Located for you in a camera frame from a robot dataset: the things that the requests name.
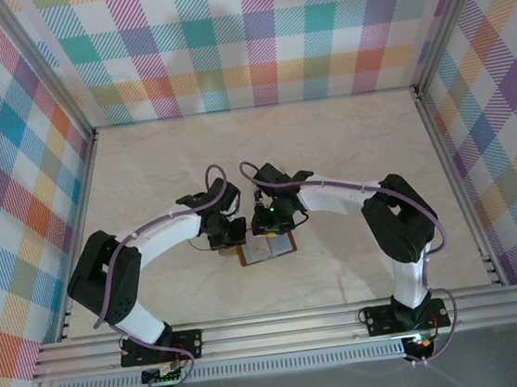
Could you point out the thin aluminium back rail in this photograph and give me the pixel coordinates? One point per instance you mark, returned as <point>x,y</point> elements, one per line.
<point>253,108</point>

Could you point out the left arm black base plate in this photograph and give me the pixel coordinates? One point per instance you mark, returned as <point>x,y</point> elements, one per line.
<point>187,344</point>

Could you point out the aluminium table edge rail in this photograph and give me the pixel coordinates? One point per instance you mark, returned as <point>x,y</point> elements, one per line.
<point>84,199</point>
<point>446,158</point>

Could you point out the aluminium frame post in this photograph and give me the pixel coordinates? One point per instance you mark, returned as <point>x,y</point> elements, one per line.
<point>44,73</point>
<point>449,22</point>

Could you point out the brown leather card holder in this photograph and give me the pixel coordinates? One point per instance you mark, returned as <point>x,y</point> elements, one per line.
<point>258,252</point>

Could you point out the wide aluminium mounting rail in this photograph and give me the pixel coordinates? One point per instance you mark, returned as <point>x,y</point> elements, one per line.
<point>279,333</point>

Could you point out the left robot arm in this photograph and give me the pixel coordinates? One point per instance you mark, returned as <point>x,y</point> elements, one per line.
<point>165,237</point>

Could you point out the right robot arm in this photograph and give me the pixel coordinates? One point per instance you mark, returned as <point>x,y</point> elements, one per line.
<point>408,279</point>

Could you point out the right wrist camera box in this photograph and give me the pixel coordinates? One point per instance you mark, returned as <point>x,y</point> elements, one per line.
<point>257,198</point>

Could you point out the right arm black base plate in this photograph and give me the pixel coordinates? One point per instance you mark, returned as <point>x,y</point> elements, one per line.
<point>380,319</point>

